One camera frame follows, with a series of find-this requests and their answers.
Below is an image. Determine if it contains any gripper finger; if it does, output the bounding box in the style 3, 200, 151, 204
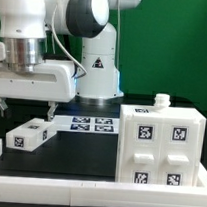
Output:
47, 102, 58, 121
0, 97, 8, 118

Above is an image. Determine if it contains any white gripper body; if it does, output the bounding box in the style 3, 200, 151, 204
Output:
0, 60, 76, 103

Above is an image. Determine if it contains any white cabinet top block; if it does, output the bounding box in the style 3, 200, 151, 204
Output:
6, 118, 56, 152

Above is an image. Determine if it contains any white cabinet body box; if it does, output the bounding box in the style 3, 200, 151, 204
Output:
115, 93, 207, 186

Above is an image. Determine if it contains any white cabinet door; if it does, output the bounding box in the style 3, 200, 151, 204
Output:
118, 120, 161, 185
158, 120, 203, 187

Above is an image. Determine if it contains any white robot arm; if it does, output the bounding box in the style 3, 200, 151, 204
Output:
0, 0, 142, 118

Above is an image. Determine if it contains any white marker base plate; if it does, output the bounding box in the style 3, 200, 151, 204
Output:
53, 115, 119, 134

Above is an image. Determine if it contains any white cable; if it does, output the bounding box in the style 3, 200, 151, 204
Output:
46, 0, 93, 80

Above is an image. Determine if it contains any white U-shaped fence frame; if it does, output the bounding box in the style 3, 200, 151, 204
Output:
0, 139, 207, 207

